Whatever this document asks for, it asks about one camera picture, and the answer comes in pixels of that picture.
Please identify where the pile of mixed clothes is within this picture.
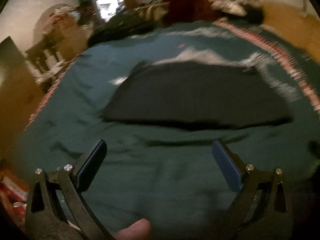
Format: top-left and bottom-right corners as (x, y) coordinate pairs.
(184, 0), (266, 25)

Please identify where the dark clothes heap on bed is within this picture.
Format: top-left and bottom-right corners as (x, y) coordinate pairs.
(87, 9), (167, 48)

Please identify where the television screen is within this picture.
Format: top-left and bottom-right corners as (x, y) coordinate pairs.
(0, 36), (26, 81)

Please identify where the dark wooden chair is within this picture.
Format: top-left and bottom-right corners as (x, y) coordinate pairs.
(25, 35), (66, 76)

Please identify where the black garment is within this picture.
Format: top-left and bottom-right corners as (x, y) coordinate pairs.
(101, 61), (293, 131)

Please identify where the dark teal patterned bedspread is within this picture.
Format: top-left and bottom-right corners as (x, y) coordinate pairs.
(16, 22), (319, 239)

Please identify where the person's thumb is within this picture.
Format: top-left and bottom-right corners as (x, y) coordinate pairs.
(113, 218), (151, 240)

